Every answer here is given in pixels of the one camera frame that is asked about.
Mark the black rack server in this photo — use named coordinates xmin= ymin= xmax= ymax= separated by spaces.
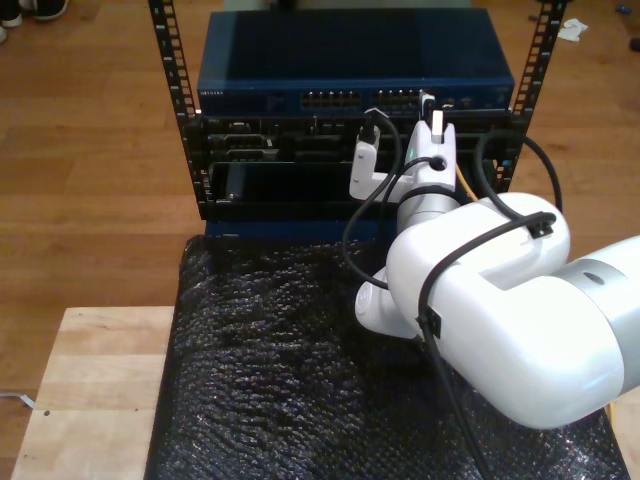
xmin=182 ymin=113 xmax=529 ymax=166

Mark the dark blue base panel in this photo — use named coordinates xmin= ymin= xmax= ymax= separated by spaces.
xmin=204 ymin=217 xmax=401 ymax=242

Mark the white crumpled paper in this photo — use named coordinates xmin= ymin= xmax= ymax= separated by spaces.
xmin=557 ymin=18 xmax=591 ymax=43

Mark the black bubble wrap mat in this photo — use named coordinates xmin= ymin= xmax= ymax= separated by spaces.
xmin=143 ymin=234 xmax=629 ymax=480

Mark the person's dark blue shoe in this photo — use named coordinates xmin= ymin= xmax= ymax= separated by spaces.
xmin=32 ymin=0 xmax=70 ymax=22

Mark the white floor strip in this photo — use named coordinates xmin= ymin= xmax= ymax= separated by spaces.
xmin=0 ymin=391 xmax=37 ymax=409

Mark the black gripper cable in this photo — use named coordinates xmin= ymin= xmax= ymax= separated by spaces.
xmin=384 ymin=155 xmax=449 ymax=201

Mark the black camera cable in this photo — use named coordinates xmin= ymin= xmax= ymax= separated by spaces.
xmin=342 ymin=107 xmax=566 ymax=480

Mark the black perforated rack post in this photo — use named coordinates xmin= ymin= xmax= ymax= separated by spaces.
xmin=147 ymin=0 xmax=214 ymax=221
xmin=487 ymin=0 xmax=569 ymax=201

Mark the blue network switch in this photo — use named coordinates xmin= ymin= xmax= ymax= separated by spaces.
xmin=195 ymin=7 xmax=516 ymax=117

